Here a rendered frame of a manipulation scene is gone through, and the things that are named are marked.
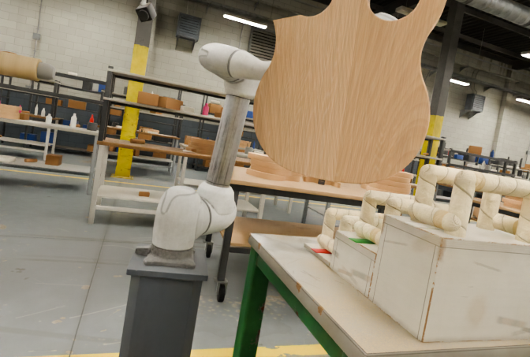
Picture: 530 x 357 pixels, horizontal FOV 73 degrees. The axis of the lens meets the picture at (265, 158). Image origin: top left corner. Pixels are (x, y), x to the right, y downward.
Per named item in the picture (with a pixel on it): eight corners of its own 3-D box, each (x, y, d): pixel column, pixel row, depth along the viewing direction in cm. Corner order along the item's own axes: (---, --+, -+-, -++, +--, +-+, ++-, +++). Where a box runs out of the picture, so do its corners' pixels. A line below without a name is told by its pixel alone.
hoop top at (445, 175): (426, 181, 65) (429, 163, 65) (414, 178, 68) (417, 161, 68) (505, 193, 72) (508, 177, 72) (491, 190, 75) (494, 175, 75)
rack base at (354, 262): (369, 300, 70) (378, 254, 70) (327, 267, 86) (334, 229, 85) (472, 301, 79) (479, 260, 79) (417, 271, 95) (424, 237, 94)
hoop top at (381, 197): (368, 205, 81) (370, 190, 80) (360, 201, 84) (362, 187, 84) (437, 213, 87) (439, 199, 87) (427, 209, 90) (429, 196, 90)
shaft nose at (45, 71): (39, 59, 51) (42, 65, 53) (35, 76, 51) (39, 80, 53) (54, 63, 52) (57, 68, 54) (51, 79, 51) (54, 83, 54)
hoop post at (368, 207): (361, 238, 81) (369, 197, 81) (353, 233, 84) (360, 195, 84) (373, 239, 82) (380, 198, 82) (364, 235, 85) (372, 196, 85)
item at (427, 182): (419, 223, 66) (428, 172, 65) (406, 218, 69) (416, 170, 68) (432, 224, 67) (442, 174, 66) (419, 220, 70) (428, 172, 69)
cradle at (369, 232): (379, 248, 73) (382, 233, 73) (348, 232, 84) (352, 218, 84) (393, 249, 74) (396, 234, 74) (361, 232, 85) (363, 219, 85)
